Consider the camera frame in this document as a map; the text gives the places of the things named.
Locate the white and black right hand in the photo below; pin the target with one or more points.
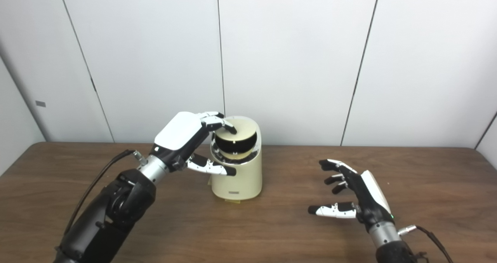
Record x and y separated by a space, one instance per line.
371 201

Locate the white and black left hand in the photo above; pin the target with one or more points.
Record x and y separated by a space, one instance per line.
178 134

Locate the cream round bin lid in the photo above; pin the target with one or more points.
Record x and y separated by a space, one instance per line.
242 129

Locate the cream-colored bin body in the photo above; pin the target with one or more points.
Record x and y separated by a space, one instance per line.
237 181

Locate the small gray wall label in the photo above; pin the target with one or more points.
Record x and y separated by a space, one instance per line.
40 103

